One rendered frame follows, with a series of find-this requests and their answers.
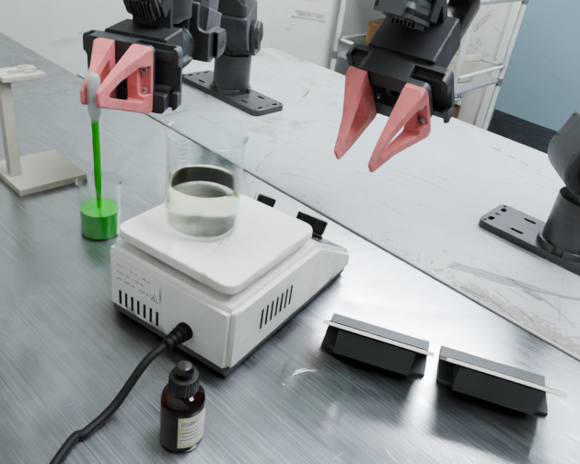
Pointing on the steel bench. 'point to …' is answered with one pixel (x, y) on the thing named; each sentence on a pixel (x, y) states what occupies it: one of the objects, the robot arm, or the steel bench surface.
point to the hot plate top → (249, 239)
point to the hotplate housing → (119, 266)
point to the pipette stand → (18, 172)
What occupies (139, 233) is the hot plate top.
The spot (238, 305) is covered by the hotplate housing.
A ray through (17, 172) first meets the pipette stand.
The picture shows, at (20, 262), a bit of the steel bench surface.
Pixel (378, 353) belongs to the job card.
